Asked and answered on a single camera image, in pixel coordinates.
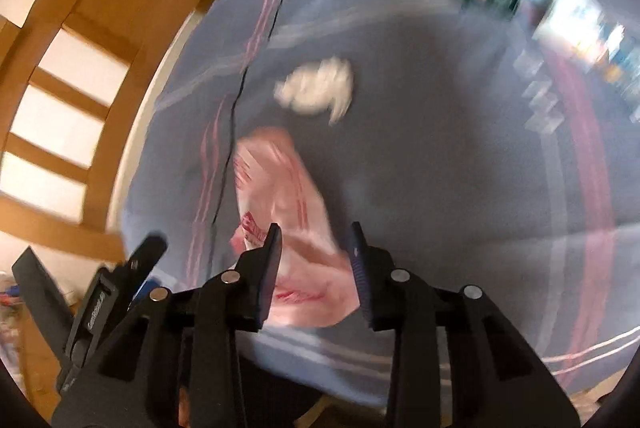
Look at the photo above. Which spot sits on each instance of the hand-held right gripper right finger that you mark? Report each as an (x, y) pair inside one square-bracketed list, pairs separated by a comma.
[(361, 278)]

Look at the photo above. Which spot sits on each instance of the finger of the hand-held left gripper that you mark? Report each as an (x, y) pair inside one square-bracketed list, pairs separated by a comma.
[(149, 250)]

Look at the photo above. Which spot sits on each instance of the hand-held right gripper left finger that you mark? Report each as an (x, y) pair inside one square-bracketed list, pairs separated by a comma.
[(269, 273)]

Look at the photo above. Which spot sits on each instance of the pink white plastic bag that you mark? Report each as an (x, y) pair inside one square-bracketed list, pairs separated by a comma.
[(280, 208)]

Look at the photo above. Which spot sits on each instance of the blue striped blanket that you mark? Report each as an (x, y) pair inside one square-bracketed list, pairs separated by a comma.
[(425, 158)]

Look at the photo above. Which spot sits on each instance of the white printed packet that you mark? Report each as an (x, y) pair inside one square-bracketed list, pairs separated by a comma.
[(585, 28)]

